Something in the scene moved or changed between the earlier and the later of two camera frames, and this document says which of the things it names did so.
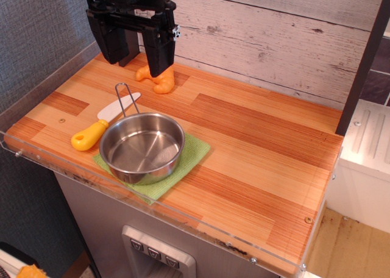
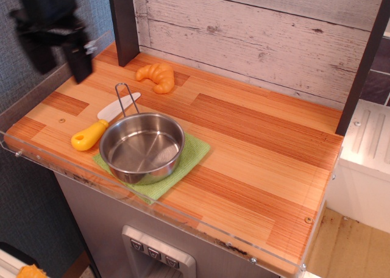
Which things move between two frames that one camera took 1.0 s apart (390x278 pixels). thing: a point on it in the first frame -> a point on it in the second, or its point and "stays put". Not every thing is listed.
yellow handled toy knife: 88,139 stays put
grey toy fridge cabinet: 122,238 stays put
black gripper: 155,11 -> 53,11
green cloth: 193,152 stays put
